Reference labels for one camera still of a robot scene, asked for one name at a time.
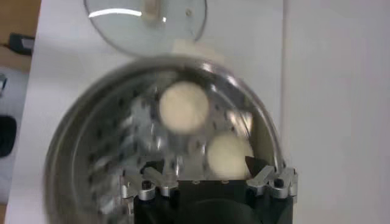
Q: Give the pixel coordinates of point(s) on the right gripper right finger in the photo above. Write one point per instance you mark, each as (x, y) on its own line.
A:
(281, 188)

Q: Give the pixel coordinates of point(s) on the perforated steel steamer basket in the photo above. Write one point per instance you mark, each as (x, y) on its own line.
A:
(91, 137)

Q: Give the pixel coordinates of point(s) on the round glass lid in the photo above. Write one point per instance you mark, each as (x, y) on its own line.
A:
(137, 30)

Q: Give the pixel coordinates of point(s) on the white steamed baozi bun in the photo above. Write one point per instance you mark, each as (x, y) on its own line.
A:
(227, 155)
(184, 106)

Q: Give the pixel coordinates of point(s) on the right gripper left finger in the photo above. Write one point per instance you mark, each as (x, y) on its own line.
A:
(146, 190)

